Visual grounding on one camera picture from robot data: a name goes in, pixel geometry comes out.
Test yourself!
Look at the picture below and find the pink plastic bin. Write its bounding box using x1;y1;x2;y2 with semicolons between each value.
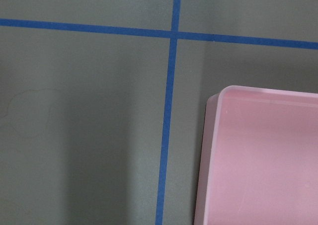
194;85;318;225

